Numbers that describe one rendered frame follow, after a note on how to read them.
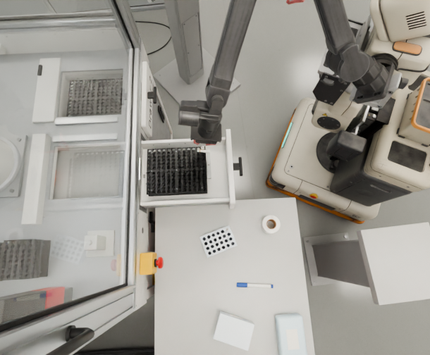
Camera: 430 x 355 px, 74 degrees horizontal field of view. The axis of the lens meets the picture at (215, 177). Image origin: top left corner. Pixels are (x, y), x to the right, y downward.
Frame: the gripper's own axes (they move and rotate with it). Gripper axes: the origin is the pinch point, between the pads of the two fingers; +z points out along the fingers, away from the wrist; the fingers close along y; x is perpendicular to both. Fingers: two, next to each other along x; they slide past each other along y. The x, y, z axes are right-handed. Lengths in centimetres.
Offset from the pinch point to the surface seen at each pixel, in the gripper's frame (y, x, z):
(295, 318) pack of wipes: 36, -60, 12
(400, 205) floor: 148, -3, 67
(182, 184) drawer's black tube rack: -5.9, -13.4, 9.0
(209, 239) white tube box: 6.0, -32.3, 17.9
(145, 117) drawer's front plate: -20.6, 12.6, 8.0
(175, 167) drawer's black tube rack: -8.4, -6.6, 9.1
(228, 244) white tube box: 13.8, -33.9, 19.8
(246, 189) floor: 46, 9, 89
